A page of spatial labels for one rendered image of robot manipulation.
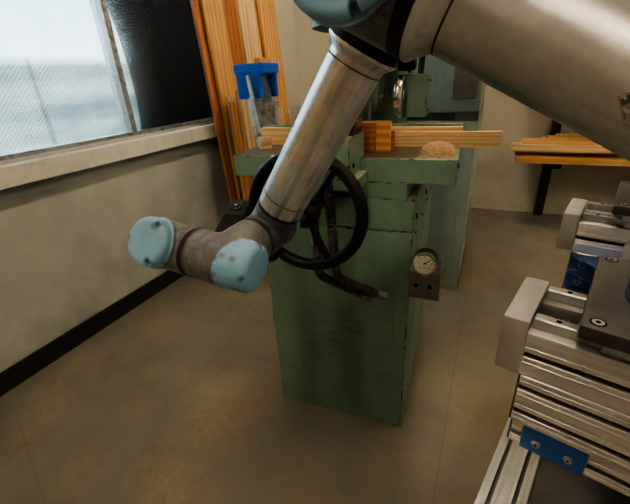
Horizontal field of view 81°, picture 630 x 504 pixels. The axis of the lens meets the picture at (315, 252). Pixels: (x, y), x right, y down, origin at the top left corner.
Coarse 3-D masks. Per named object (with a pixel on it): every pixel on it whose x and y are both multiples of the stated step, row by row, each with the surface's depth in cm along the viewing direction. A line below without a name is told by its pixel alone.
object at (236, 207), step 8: (232, 200) 75; (240, 200) 74; (248, 200) 74; (232, 208) 73; (240, 208) 73; (248, 208) 73; (224, 216) 73; (232, 216) 72; (240, 216) 72; (224, 224) 71; (232, 224) 71
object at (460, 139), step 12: (396, 132) 102; (408, 132) 101; (420, 132) 99; (432, 132) 98; (444, 132) 97; (456, 132) 96; (468, 132) 95; (480, 132) 94; (492, 132) 93; (396, 144) 103; (408, 144) 102; (420, 144) 101; (456, 144) 98; (468, 144) 97; (480, 144) 96; (492, 144) 95
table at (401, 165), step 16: (272, 144) 118; (240, 160) 105; (256, 160) 103; (368, 160) 92; (384, 160) 91; (400, 160) 89; (416, 160) 88; (432, 160) 87; (448, 160) 85; (368, 176) 94; (384, 176) 92; (400, 176) 91; (416, 176) 89; (432, 176) 88; (448, 176) 87
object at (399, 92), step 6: (396, 78) 106; (402, 78) 106; (396, 84) 105; (402, 84) 105; (396, 90) 105; (402, 90) 106; (396, 96) 105; (402, 96) 108; (396, 102) 106; (402, 102) 110; (396, 108) 107; (402, 108) 111; (396, 114) 109; (402, 114) 110
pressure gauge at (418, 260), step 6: (420, 252) 90; (426, 252) 90; (432, 252) 91; (414, 258) 92; (420, 258) 91; (426, 258) 91; (432, 258) 90; (438, 258) 92; (414, 264) 92; (420, 264) 92; (426, 264) 91; (432, 264) 91; (420, 270) 92; (426, 270) 92; (432, 270) 91; (426, 276) 95
